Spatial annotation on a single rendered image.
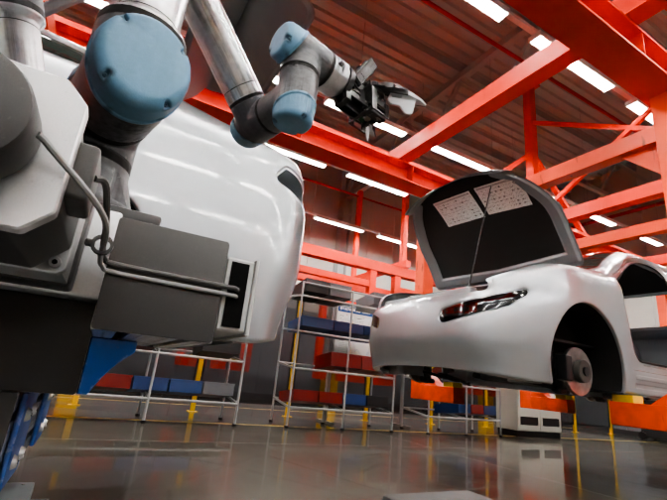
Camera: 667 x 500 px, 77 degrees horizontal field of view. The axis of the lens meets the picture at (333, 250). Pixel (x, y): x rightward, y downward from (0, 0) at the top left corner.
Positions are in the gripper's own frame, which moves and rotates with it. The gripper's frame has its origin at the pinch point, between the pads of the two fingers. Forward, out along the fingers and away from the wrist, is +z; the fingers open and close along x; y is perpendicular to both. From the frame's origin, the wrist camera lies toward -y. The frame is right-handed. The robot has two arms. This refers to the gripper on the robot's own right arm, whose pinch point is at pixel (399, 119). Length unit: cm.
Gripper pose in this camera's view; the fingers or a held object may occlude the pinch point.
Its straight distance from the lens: 105.1
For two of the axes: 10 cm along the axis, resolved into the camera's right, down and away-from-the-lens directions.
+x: 6.9, -2.8, -6.7
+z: 7.3, 2.7, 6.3
